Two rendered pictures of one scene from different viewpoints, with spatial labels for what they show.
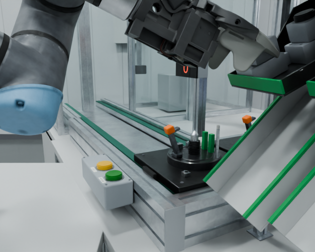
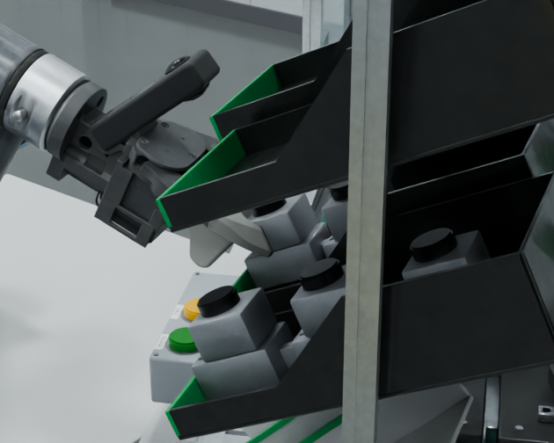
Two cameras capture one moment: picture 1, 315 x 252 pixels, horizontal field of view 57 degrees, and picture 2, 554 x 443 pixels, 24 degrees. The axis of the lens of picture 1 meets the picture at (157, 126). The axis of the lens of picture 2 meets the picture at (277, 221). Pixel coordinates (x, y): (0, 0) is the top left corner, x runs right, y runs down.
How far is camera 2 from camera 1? 0.92 m
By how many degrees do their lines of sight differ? 37
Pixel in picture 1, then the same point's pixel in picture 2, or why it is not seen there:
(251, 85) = (251, 285)
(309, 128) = not seen: hidden behind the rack
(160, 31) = (89, 177)
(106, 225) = (155, 430)
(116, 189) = (172, 370)
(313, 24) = (338, 214)
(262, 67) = (264, 261)
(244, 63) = (202, 255)
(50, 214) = (95, 371)
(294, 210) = not seen: outside the picture
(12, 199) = (68, 314)
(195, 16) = (123, 171)
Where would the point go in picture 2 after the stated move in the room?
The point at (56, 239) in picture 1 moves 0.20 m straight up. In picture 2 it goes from (64, 419) to (51, 266)
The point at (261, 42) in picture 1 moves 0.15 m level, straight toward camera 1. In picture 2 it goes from (220, 232) to (46, 280)
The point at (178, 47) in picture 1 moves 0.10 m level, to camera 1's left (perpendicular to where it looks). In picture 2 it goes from (101, 210) to (20, 181)
